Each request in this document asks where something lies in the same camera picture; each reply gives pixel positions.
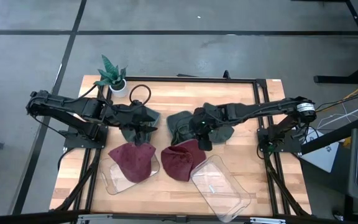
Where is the white cardboard box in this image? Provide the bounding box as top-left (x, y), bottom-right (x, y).
top-left (299, 129), bottom-right (342, 174)

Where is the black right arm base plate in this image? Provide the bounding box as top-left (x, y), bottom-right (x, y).
top-left (257, 127), bottom-right (303, 154)

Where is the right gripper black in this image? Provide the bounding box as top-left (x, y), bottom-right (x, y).
top-left (191, 107), bottom-right (222, 152)

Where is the clear plastic bin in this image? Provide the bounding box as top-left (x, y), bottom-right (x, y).
top-left (190, 154), bottom-right (252, 223)
top-left (99, 152), bottom-right (161, 196)

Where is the white cable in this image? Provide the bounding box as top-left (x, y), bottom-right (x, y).
top-left (317, 105), bottom-right (358, 130)

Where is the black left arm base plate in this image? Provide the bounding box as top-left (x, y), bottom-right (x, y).
top-left (63, 124), bottom-right (109, 150)

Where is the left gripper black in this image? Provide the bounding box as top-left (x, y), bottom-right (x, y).
top-left (118, 101), bottom-right (159, 134)

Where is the black aluminium table frame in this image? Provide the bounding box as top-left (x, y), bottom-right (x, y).
top-left (50, 76), bottom-right (312, 218)

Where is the dark green knit hat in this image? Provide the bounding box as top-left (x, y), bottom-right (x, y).
top-left (166, 110), bottom-right (199, 146)
top-left (121, 107), bottom-right (162, 144)
top-left (209, 124), bottom-right (236, 144)

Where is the maroon knit hat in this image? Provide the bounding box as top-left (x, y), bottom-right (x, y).
top-left (160, 139), bottom-right (207, 182)
top-left (108, 142), bottom-right (157, 184)

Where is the yellow cable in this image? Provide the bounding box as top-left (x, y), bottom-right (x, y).
top-left (315, 82), bottom-right (358, 113)

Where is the black cable loop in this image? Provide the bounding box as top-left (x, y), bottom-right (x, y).
top-left (129, 83), bottom-right (152, 106)

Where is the green plant in white pot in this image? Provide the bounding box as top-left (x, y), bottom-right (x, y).
top-left (93, 54), bottom-right (129, 99)

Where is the black stand leg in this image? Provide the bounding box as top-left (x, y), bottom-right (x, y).
top-left (313, 0), bottom-right (358, 85)

